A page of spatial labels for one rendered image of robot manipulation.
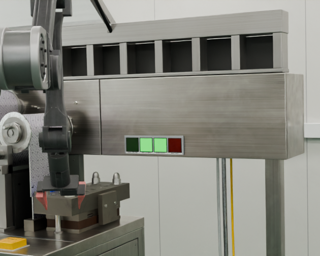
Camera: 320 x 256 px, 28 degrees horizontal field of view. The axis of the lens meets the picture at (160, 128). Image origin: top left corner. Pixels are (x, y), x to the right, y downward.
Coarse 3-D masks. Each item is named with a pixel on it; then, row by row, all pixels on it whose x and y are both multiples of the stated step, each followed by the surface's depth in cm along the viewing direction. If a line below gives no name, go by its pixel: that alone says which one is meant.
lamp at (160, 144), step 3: (156, 141) 239; (159, 141) 239; (162, 141) 238; (165, 141) 238; (156, 144) 239; (159, 144) 239; (162, 144) 238; (165, 144) 238; (156, 147) 239; (159, 147) 239; (162, 147) 238; (165, 147) 238; (156, 150) 239; (159, 150) 239; (162, 150) 238; (165, 150) 238
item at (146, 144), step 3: (141, 138) 242; (144, 138) 242; (147, 138) 241; (150, 138) 240; (141, 141) 242; (144, 141) 242; (147, 141) 241; (150, 141) 240; (141, 144) 242; (144, 144) 242; (147, 144) 241; (150, 144) 240; (141, 147) 242; (144, 147) 242; (147, 147) 241; (150, 147) 241; (141, 150) 242; (144, 150) 242; (147, 150) 241; (150, 150) 241
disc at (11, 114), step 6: (6, 114) 229; (12, 114) 228; (18, 114) 227; (24, 120) 226; (0, 126) 231; (0, 132) 231; (30, 132) 225; (0, 138) 231; (30, 138) 225; (24, 144) 226; (12, 150) 229; (18, 150) 228
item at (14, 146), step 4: (8, 120) 229; (12, 120) 228; (16, 120) 227; (20, 120) 226; (4, 124) 230; (20, 124) 226; (24, 124) 226; (24, 128) 226; (24, 132) 226; (24, 136) 226; (4, 140) 230; (20, 140) 227; (24, 140) 226; (8, 144) 229; (12, 144) 229; (16, 144) 228; (20, 144) 227
